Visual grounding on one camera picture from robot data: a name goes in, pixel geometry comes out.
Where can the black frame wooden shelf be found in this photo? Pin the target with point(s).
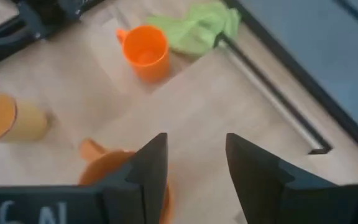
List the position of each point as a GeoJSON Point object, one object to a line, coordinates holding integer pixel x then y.
{"type": "Point", "coordinates": [204, 112]}

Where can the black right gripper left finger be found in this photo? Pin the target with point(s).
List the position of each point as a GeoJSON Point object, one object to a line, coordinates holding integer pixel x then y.
{"type": "Point", "coordinates": [141, 183]}

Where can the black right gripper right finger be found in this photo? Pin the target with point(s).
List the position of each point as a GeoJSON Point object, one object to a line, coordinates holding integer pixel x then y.
{"type": "Point", "coordinates": [259, 183]}

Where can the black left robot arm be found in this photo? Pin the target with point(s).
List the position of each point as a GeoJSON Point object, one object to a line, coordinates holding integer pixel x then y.
{"type": "Point", "coordinates": [33, 21]}

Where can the green cloth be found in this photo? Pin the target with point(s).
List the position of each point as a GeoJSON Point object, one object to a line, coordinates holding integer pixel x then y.
{"type": "Point", "coordinates": [199, 28]}

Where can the bright orange plastic mug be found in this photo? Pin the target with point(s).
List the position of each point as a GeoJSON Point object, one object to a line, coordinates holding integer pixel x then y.
{"type": "Point", "coordinates": [146, 53]}

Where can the dark orange ceramic mug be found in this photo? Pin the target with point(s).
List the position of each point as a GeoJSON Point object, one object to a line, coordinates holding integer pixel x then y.
{"type": "Point", "coordinates": [104, 165]}

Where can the pale yellow cup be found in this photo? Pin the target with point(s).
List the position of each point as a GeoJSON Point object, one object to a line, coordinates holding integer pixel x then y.
{"type": "Point", "coordinates": [9, 118]}

